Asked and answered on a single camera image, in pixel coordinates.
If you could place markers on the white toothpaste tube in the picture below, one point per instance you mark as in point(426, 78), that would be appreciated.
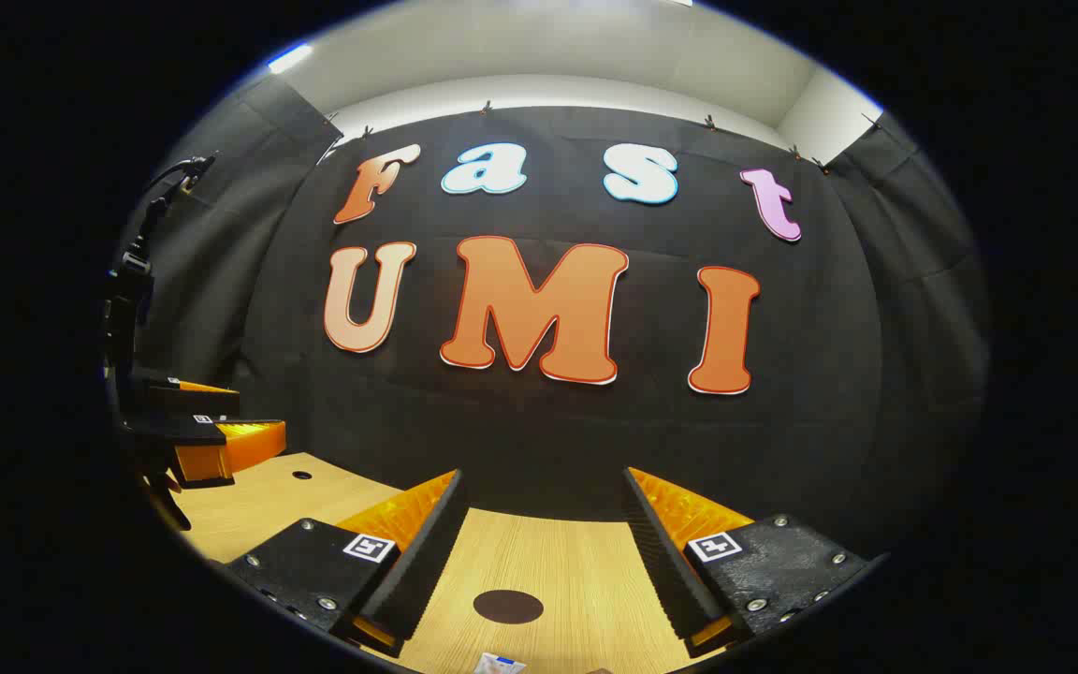
point(500, 665)

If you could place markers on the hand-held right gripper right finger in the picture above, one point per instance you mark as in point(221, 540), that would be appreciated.
point(665, 562)

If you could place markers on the black backdrop cloth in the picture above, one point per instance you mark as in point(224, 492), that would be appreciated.
point(539, 440)

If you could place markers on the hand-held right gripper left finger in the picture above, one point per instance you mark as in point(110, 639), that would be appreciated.
point(417, 562)

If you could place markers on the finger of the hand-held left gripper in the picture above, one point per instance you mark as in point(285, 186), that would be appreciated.
point(183, 401)
point(174, 432)

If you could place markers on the ceiling light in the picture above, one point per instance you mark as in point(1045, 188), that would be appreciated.
point(289, 58)

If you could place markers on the wooden desktop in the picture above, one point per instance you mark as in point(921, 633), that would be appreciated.
point(548, 552)

